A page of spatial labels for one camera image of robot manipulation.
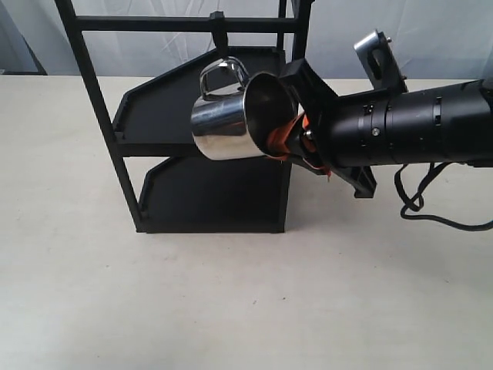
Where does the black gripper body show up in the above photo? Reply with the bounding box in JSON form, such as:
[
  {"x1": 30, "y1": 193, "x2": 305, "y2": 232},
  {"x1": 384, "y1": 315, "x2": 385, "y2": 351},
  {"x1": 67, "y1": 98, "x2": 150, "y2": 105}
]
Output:
[{"x1": 279, "y1": 59, "x2": 376, "y2": 198}]

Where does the silver camera mount bracket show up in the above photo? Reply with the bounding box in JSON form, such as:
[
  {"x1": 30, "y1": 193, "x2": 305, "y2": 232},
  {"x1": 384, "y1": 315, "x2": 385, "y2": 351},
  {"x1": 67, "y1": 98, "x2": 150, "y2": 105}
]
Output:
[{"x1": 354, "y1": 29, "x2": 408, "y2": 94}]

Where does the white backdrop cloth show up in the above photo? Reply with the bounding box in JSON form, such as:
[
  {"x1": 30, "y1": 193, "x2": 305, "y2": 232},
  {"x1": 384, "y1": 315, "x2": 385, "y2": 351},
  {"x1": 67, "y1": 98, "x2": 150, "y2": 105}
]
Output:
[{"x1": 1, "y1": 1, "x2": 492, "y2": 79}]

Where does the black two-tier rack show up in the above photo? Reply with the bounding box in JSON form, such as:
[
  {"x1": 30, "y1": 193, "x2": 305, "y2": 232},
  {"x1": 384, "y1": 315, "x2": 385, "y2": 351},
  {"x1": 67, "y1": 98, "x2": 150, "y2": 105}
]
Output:
[{"x1": 56, "y1": 1, "x2": 311, "y2": 234}]

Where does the stainless steel mug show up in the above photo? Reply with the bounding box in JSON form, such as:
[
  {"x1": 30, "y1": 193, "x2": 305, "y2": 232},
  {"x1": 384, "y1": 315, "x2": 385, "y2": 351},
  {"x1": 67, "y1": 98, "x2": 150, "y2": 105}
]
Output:
[{"x1": 190, "y1": 56, "x2": 297, "y2": 160}]

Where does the black cable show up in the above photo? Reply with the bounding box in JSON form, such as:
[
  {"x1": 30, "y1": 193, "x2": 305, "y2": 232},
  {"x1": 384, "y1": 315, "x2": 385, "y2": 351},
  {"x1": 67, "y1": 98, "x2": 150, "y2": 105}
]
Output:
[{"x1": 393, "y1": 161, "x2": 493, "y2": 233}]

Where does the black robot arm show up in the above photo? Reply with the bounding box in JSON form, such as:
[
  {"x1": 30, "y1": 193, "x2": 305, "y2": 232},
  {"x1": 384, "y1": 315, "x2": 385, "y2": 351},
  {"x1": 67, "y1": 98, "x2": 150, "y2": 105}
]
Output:
[{"x1": 267, "y1": 59, "x2": 492, "y2": 198}]

